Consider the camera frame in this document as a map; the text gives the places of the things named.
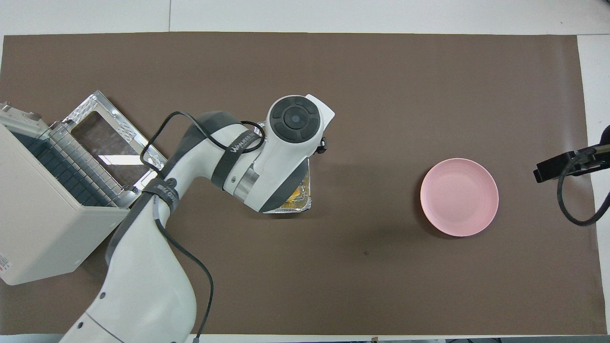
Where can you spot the metal oven rack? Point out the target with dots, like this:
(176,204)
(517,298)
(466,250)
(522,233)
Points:
(81,166)

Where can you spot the brown table mat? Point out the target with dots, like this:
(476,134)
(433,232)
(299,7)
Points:
(381,95)

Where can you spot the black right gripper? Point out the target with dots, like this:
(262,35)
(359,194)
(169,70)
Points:
(548,169)

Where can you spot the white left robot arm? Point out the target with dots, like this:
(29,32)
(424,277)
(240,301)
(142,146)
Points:
(152,267)

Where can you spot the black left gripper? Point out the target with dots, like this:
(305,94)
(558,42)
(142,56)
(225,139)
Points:
(322,145)

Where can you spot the glass oven door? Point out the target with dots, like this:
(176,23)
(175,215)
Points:
(109,147)

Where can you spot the cream toaster oven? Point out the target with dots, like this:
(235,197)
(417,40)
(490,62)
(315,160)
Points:
(43,224)

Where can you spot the pink round plate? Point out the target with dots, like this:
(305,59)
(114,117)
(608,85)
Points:
(459,197)

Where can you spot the aluminium foil tray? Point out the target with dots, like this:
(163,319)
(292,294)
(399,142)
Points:
(300,204)

